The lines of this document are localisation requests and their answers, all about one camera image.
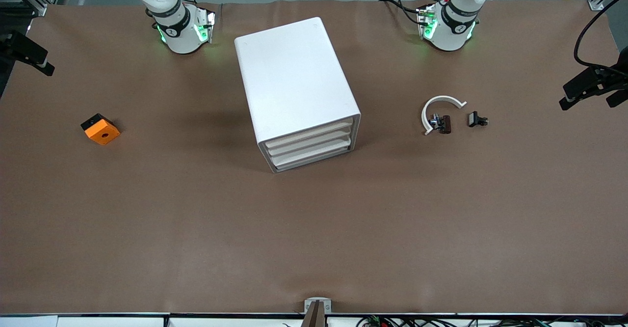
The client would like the brown table mat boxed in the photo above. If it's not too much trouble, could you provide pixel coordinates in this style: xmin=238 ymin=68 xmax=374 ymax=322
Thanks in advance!
xmin=0 ymin=0 xmax=628 ymax=315

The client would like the white drawer cabinet housing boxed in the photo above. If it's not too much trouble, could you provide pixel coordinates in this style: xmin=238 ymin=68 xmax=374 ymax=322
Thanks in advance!
xmin=234 ymin=17 xmax=362 ymax=173

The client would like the brown-handled chrome valve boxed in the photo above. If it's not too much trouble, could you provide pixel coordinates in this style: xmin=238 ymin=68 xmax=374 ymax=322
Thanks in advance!
xmin=429 ymin=114 xmax=452 ymax=135

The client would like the white plastic drawer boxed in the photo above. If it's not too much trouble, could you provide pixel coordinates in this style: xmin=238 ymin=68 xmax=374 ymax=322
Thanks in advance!
xmin=267 ymin=130 xmax=353 ymax=160
xmin=271 ymin=139 xmax=355 ymax=170

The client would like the black cable bundle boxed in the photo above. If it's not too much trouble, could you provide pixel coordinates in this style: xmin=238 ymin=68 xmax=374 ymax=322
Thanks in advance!
xmin=282 ymin=315 xmax=628 ymax=327

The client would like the black base power cable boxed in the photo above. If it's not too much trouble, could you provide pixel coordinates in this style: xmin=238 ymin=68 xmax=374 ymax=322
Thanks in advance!
xmin=379 ymin=0 xmax=422 ymax=26

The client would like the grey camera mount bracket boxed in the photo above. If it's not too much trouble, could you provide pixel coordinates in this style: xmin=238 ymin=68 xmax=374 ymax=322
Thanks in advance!
xmin=303 ymin=298 xmax=333 ymax=327

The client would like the orange button enclosure box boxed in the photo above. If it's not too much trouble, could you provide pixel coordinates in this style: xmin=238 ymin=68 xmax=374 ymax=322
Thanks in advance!
xmin=80 ymin=113 xmax=121 ymax=146

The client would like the white curved pipe clamp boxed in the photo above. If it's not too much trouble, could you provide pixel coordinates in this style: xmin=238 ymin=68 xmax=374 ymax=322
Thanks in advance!
xmin=421 ymin=95 xmax=468 ymax=136

